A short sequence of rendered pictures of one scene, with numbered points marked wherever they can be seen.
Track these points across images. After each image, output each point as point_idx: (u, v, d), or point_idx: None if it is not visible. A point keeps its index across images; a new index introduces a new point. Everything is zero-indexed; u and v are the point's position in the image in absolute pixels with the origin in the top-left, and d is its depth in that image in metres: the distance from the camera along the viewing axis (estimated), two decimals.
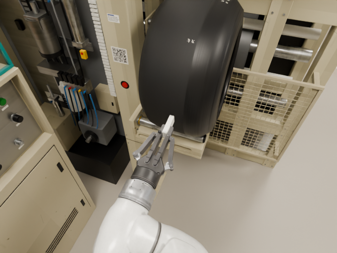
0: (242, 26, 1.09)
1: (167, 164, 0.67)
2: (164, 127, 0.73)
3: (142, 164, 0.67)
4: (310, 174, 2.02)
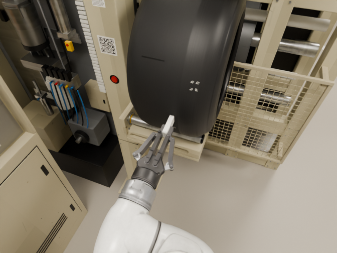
0: None
1: (167, 164, 0.67)
2: (164, 127, 0.73)
3: (142, 164, 0.67)
4: (315, 176, 1.91)
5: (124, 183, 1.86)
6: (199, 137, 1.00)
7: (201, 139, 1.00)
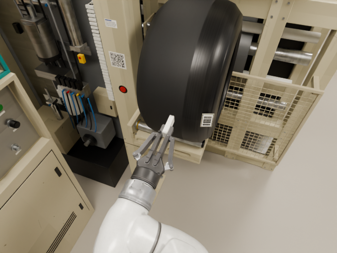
0: (212, 116, 0.80)
1: (167, 164, 0.67)
2: (164, 127, 0.73)
3: (142, 164, 0.67)
4: (310, 177, 2.01)
5: None
6: (199, 145, 1.11)
7: (201, 146, 1.11)
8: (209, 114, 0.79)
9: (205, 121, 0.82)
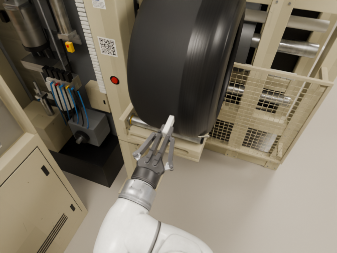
0: (208, 136, 0.86)
1: (167, 164, 0.67)
2: (164, 127, 0.73)
3: (142, 164, 0.67)
4: (315, 176, 1.92)
5: (124, 184, 1.86)
6: None
7: None
8: (205, 136, 0.85)
9: (203, 137, 0.89)
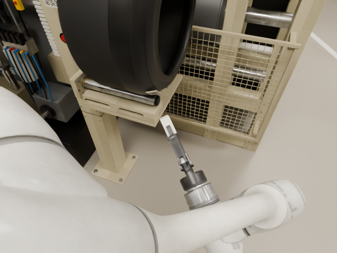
0: (156, 91, 0.82)
1: (181, 162, 0.67)
2: (166, 133, 0.75)
3: None
4: (295, 157, 1.85)
5: (97, 165, 1.80)
6: None
7: (157, 103, 0.98)
8: (152, 91, 0.82)
9: (153, 93, 0.85)
